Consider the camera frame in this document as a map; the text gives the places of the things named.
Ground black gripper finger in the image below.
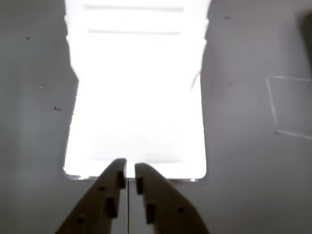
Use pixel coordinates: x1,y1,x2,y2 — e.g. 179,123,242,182
135,162,211,234
55,158,128,234

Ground white packaged sandwich with label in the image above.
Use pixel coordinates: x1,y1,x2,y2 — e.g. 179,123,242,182
62,0,212,181

